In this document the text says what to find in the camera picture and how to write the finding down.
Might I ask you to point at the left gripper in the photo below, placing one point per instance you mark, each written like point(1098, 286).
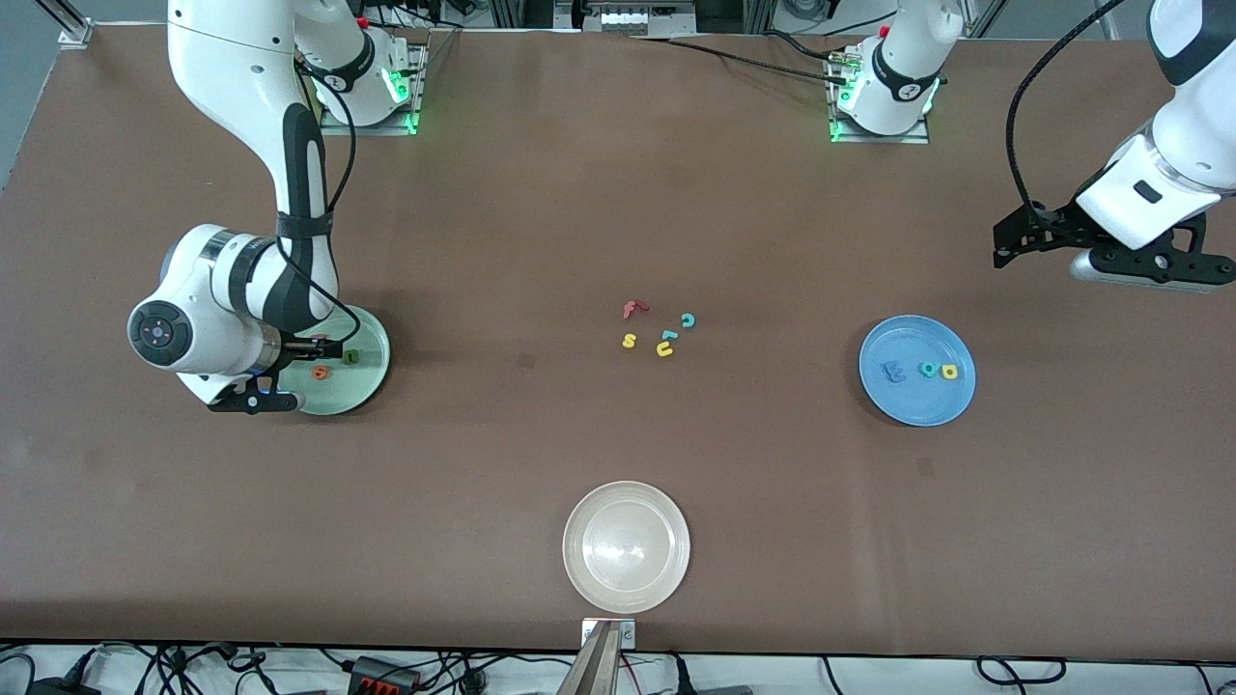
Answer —
point(1045, 231)

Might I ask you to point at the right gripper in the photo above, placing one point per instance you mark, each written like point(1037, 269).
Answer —
point(293, 347)

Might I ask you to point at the blue letter m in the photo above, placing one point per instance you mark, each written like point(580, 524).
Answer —
point(894, 372)

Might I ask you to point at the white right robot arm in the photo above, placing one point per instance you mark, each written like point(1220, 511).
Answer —
point(222, 77)

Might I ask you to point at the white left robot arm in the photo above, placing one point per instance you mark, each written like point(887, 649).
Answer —
point(903, 68)

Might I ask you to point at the green plate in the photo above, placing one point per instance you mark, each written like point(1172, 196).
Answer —
point(362, 381)

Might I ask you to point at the blue plate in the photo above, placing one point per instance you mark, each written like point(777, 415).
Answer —
point(917, 401)

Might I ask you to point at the red letter f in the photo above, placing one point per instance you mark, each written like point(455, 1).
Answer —
point(631, 310)

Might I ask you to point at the black power strip red switches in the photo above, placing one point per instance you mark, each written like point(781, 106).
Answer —
point(381, 674)

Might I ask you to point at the white plate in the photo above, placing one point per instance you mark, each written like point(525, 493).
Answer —
point(627, 547)

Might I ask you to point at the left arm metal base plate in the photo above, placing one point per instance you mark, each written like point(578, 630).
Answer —
point(869, 138)

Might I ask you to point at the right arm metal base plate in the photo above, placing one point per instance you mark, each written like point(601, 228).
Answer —
point(386, 129)

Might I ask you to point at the aluminium corner bracket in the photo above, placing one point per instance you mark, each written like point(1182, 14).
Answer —
point(74, 34)

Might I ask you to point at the metal camera post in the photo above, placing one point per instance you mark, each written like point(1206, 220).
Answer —
point(591, 671)

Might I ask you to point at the silver post mounting plate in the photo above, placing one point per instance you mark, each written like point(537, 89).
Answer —
point(628, 634)

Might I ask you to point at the metal frame with white connector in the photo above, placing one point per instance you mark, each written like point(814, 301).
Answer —
point(623, 19)

